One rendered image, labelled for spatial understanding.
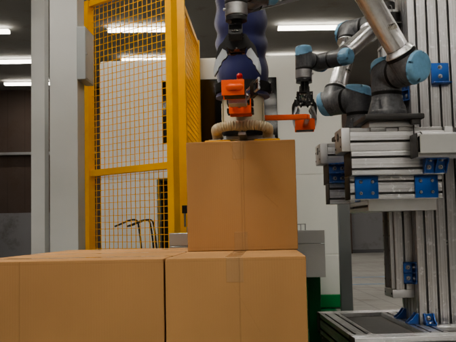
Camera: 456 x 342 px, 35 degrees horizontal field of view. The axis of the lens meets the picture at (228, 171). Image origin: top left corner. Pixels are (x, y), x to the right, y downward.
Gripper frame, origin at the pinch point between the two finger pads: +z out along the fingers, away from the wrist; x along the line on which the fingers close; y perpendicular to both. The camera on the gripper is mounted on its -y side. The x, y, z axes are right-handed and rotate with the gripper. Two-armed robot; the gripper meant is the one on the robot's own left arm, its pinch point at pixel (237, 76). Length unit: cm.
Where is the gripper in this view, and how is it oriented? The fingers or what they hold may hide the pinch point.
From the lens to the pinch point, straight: 239.2
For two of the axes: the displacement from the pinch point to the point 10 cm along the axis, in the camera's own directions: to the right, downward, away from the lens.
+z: 0.2, 10.0, -0.8
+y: 0.7, 0.8, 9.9
